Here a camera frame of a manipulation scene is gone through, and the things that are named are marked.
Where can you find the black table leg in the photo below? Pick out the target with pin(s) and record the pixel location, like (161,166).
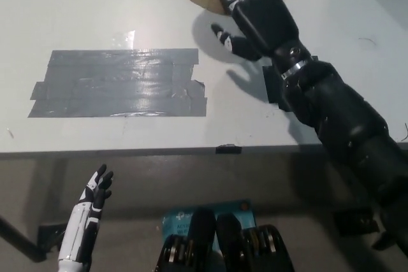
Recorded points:
(19,237)

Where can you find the black tape patch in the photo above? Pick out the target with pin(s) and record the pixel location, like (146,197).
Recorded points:
(271,87)

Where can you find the black floor bracket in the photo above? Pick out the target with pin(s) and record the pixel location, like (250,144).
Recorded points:
(354,221)

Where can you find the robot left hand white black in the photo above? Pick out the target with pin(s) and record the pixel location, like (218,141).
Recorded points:
(78,224)

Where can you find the grey duct tape patch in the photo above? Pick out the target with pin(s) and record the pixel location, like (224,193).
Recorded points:
(114,90)

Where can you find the black table foot bracket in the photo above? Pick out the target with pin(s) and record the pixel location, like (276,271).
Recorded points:
(51,237)

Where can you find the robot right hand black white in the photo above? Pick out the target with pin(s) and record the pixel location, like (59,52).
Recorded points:
(264,20)

